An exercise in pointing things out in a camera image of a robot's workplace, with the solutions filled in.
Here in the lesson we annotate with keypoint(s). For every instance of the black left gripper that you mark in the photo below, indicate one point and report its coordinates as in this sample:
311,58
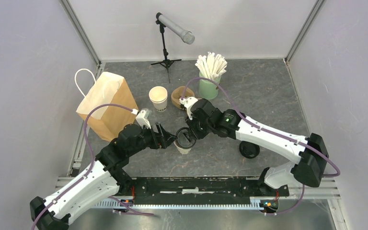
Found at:
158,140

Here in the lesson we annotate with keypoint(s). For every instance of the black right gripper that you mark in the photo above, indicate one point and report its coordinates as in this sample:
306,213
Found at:
199,135

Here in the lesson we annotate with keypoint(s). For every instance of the black plastic cup lid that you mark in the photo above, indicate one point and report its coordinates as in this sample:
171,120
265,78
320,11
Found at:
185,139

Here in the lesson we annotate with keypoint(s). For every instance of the white paper cup printed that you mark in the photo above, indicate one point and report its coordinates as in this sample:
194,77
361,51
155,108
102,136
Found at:
158,96

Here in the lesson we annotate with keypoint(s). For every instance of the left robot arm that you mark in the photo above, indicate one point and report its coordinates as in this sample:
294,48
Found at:
103,178

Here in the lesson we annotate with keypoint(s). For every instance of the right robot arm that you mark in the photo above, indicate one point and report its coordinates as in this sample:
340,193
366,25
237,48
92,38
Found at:
307,156

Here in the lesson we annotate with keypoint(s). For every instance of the brown pulp cup carrier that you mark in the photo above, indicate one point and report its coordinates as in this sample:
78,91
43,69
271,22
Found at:
177,93

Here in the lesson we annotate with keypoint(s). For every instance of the brown paper bag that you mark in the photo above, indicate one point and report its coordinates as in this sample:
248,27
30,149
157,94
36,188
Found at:
111,91

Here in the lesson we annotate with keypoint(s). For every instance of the black microphone stand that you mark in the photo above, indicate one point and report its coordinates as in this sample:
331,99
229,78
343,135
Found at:
166,63

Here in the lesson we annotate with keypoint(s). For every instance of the grey microphone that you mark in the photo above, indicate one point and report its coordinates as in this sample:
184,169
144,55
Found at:
185,35

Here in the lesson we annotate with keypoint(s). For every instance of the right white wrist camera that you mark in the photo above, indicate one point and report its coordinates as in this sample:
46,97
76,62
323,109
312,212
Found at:
186,104

